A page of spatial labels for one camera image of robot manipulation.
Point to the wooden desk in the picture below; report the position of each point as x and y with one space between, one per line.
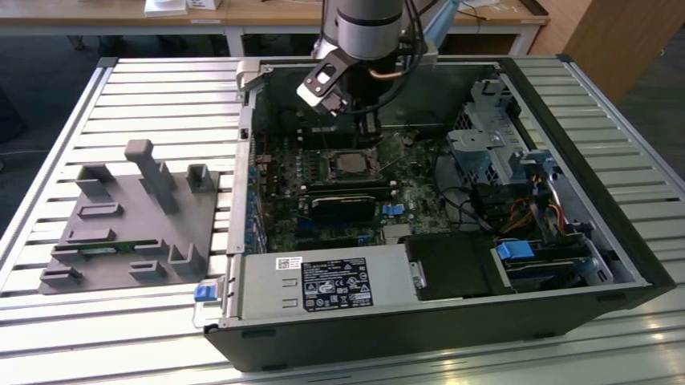
81 20

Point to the blue motherboard header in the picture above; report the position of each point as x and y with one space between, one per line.
392 209

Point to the black PC case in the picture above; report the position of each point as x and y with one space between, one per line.
374 345

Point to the wooden cabinet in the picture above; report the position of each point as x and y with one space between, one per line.
616 40

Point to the grey parts rack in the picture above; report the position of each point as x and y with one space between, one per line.
134 224

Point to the green RAM stick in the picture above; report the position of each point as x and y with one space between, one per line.
123 245

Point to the silver topped CPU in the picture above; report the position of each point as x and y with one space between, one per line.
353 163

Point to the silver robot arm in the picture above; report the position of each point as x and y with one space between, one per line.
369 24

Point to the silver power supply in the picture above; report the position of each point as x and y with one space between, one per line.
257 288

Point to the silver chipset heatsink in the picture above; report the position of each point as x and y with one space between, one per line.
398 233

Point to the green motherboard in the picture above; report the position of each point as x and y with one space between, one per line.
423 192

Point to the white box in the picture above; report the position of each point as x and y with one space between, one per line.
166 8
206 4

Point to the pale blue teach pendant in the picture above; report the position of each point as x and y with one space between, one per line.
441 24

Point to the blue plastic latch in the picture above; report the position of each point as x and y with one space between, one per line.
206 292

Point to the CPU socket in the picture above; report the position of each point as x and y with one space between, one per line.
333 176

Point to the black plastic shroud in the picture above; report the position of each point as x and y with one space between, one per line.
449 264

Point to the black and white wrist camera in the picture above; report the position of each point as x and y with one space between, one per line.
321 80

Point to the round coin cell battery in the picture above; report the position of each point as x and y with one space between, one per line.
409 137

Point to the black graphics card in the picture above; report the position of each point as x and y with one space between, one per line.
342 210

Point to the blue disk carrier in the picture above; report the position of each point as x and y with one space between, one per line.
515 250

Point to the silver metal drive cage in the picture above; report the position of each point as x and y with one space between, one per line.
471 148

